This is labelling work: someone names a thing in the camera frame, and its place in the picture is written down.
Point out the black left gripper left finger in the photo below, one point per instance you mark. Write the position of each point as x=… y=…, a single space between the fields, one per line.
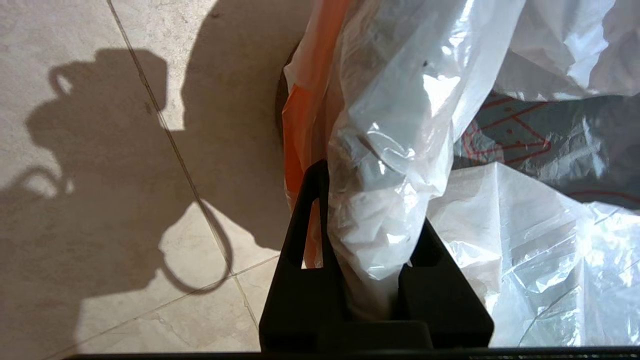
x=305 y=300

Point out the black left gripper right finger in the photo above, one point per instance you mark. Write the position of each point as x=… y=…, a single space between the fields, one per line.
x=440 y=300

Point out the white red-printed plastic bag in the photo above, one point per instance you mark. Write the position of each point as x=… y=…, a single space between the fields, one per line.
x=450 y=150

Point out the black round trash bin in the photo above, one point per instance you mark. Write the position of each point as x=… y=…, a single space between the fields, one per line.
x=281 y=105

